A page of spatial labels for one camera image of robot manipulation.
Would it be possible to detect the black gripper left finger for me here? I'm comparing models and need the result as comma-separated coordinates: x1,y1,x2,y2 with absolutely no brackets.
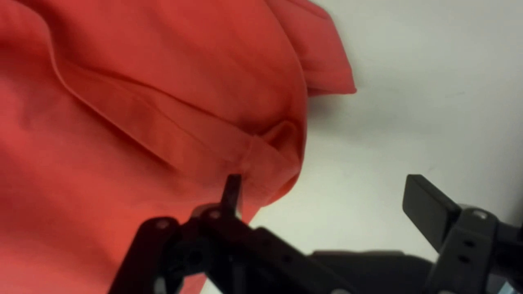
108,173,329,294

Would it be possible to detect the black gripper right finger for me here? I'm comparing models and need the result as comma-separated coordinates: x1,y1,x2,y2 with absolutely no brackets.
403,173,523,294

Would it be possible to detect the red shirt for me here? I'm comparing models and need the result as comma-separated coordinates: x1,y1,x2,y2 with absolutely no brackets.
0,0,358,294

